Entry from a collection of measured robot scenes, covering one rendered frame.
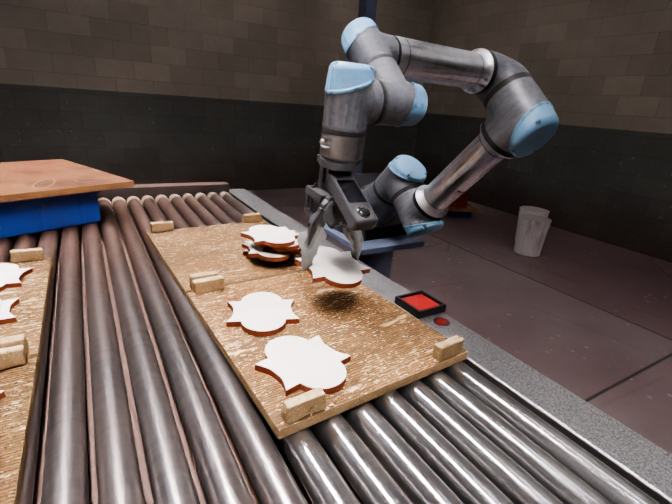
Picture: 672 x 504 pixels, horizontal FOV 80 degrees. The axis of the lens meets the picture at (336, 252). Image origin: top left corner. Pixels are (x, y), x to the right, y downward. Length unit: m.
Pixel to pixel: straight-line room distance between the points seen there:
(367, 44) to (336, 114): 0.18
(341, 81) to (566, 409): 0.59
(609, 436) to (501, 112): 0.67
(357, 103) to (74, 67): 5.18
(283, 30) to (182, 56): 1.41
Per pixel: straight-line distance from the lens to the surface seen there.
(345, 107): 0.67
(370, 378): 0.62
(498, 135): 1.03
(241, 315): 0.73
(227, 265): 0.97
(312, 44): 6.46
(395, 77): 0.76
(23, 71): 5.75
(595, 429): 0.70
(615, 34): 5.82
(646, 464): 0.69
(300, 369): 0.60
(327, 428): 0.57
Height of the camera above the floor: 1.31
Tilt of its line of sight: 20 degrees down
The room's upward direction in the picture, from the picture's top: 4 degrees clockwise
